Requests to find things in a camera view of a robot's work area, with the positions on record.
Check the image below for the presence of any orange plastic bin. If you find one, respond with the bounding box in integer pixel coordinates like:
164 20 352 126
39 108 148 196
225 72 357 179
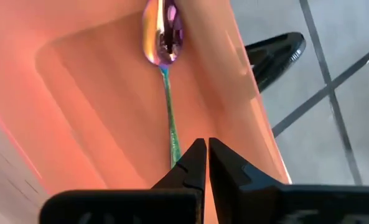
0 0 292 224

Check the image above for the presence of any iridescent rainbow spoon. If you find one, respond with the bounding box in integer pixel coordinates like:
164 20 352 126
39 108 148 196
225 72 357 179
142 0 184 169

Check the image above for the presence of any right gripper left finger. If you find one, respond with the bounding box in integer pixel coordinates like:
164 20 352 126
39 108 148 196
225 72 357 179
39 138 207 224

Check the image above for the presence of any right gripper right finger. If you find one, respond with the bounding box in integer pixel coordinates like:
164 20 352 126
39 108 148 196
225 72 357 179
208 138 369 224

